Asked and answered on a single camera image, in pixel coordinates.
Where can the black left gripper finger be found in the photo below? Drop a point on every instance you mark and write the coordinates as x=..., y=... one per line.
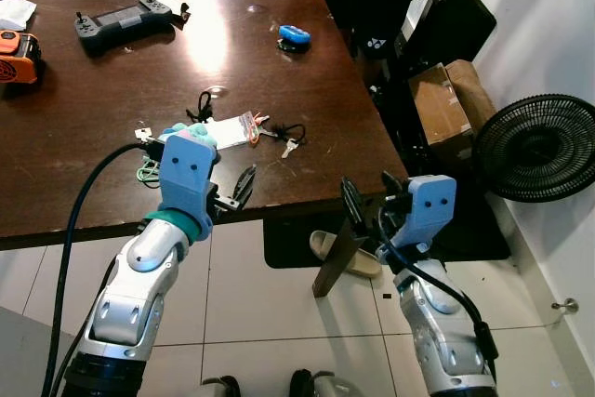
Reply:
x=250, y=179
x=239, y=192

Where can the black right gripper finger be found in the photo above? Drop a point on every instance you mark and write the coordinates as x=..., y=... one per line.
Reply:
x=352, y=204
x=390, y=183

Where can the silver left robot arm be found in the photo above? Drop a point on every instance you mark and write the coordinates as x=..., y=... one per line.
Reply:
x=139, y=285

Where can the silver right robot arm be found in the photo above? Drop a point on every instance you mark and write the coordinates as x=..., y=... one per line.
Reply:
x=442, y=332

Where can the beige slipper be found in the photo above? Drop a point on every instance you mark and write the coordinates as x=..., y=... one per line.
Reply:
x=325, y=246

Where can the key bunch with white tag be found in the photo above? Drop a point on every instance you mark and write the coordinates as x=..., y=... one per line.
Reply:
x=231, y=132

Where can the brown cardboard box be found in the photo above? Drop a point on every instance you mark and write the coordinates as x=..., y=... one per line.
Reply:
x=437, y=104

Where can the dark brown wooden table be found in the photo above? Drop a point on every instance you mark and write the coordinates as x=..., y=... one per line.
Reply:
x=112, y=109

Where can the small blue oval gadget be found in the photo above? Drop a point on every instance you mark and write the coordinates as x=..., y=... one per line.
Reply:
x=294, y=34

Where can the black round floor fan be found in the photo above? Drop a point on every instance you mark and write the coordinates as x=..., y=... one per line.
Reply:
x=539, y=151

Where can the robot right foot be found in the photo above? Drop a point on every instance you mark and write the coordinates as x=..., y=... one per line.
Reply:
x=325, y=386

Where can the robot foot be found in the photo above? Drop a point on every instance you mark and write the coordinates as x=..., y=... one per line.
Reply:
x=325, y=386
x=221, y=388

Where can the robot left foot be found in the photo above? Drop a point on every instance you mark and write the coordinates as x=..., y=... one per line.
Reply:
x=221, y=388

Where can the metal floor door stopper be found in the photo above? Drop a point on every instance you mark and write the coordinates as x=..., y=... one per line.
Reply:
x=564, y=305

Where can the black handheld remote controller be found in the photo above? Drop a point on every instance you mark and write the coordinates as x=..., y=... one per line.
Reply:
x=121, y=25

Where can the orange and black device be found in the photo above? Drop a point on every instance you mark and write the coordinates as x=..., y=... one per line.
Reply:
x=17, y=58

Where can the white crumpled cloth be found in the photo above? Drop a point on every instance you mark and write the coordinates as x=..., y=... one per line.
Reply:
x=14, y=12

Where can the light blue right wrist camera mount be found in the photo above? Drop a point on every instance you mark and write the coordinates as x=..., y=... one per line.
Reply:
x=432, y=206

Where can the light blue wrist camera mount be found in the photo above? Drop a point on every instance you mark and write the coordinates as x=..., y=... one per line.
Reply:
x=432, y=206
x=186, y=174

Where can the light blue left wrist camera mount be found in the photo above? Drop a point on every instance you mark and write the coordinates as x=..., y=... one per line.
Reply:
x=186, y=174

